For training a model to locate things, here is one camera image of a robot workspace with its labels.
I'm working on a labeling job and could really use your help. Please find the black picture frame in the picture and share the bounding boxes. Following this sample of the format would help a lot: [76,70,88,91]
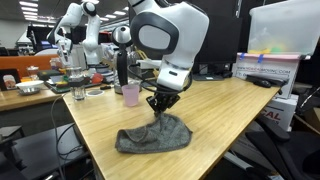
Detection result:
[0,68,22,92]

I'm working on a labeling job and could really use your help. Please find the orange partition panel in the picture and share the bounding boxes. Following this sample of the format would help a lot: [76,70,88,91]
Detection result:
[0,54,61,79]

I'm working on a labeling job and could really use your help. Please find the long black device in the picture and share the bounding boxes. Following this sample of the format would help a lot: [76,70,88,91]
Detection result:
[245,73,290,87]

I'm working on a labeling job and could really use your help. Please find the gray terry towel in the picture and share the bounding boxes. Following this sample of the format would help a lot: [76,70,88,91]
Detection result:
[114,112,194,154]

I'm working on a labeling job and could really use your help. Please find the white cable black plug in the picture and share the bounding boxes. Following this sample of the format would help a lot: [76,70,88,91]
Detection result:
[49,93,68,180]

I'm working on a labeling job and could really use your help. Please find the glass kettle black handle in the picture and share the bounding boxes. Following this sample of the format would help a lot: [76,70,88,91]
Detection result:
[110,24,143,96]

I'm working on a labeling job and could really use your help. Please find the translucent plastic bin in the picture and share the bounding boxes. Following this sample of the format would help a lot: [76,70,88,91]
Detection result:
[248,0,320,56]

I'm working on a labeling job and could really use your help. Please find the black office chair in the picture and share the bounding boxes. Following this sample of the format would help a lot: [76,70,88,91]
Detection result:
[244,114,320,180]

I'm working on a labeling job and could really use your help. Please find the gray metal tray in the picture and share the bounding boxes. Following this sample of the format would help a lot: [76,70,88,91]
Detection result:
[44,78,113,94]

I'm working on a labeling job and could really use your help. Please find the pink plastic cup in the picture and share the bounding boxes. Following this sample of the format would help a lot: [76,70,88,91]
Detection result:
[121,83,141,108]

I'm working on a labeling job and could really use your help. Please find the shiny metal bowl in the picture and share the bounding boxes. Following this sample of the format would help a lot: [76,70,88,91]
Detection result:
[15,80,45,96]

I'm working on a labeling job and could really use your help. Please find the small lidded glass jar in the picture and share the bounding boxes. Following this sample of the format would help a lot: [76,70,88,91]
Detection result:
[26,65,40,81]

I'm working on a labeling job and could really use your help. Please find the white printed cardboard box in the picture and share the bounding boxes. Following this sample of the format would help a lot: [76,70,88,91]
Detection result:
[233,53,301,99]

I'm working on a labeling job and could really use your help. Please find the round desk cable grommet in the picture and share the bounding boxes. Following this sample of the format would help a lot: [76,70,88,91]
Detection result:
[85,89,105,98]

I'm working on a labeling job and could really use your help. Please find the square glass jar black band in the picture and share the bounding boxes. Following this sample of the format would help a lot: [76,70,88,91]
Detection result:
[68,66,87,102]

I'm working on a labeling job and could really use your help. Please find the black computer mouse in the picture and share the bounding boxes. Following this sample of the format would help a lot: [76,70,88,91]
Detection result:
[253,79,273,89]

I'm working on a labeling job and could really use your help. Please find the black computer monitor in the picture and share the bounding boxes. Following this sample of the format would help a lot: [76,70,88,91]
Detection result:
[193,0,243,82]

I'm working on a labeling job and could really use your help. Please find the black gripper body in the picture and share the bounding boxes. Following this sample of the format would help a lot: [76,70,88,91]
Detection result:
[153,90,183,104]

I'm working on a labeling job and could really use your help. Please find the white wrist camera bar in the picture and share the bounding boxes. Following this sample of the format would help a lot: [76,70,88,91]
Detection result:
[135,58,163,70]

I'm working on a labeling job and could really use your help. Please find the white box red letters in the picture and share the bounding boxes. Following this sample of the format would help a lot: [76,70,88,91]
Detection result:
[261,94,299,132]

